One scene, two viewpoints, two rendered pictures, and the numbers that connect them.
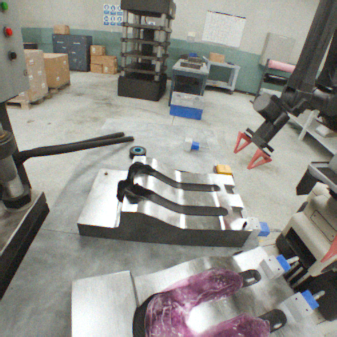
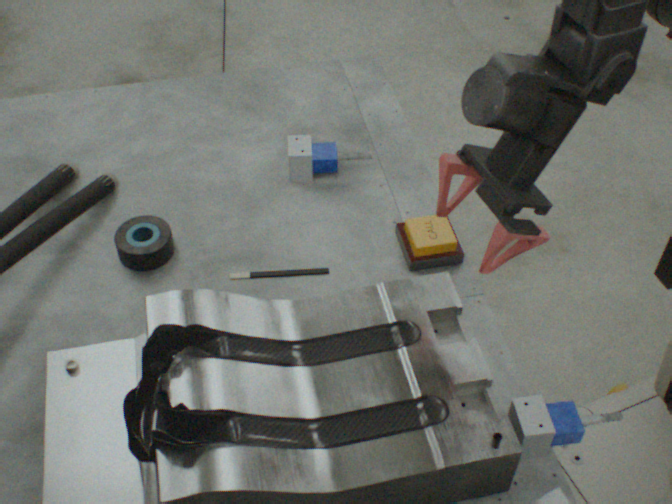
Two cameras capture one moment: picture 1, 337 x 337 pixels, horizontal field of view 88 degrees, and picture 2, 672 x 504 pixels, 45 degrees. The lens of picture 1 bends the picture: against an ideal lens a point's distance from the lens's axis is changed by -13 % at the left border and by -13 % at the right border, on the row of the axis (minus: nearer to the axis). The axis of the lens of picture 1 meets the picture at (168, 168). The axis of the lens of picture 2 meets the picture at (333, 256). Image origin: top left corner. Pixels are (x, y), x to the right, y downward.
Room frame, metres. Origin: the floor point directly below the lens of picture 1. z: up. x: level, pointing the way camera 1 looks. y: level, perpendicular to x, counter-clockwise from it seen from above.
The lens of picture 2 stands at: (-0.04, -0.02, 1.66)
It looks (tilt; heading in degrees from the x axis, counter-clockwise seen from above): 47 degrees down; 353
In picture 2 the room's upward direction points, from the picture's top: straight up
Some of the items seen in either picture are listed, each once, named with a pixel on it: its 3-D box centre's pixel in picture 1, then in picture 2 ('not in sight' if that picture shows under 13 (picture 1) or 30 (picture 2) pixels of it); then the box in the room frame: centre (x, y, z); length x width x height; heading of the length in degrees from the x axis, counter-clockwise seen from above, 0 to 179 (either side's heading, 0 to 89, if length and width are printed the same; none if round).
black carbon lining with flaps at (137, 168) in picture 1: (173, 189); (282, 382); (0.46, -0.02, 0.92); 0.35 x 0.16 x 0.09; 96
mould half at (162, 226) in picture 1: (166, 197); (269, 401); (0.47, -0.01, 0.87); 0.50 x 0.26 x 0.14; 96
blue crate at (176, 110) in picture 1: (186, 109); not in sight; (3.75, -0.15, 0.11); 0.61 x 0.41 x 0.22; 88
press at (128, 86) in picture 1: (148, 47); not in sight; (5.05, 0.90, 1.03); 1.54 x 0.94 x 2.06; 178
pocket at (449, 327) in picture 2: (229, 192); (449, 334); (0.54, -0.23, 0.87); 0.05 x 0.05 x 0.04; 6
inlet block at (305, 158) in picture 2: (196, 146); (330, 157); (0.93, -0.13, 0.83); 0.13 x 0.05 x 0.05; 87
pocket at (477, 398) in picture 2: (237, 216); (478, 409); (0.43, -0.24, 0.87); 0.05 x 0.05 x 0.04; 6
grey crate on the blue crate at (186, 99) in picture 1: (187, 100); not in sight; (3.75, -0.15, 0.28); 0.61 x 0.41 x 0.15; 88
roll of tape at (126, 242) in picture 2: (138, 153); (144, 242); (0.79, 0.15, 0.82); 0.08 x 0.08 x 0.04
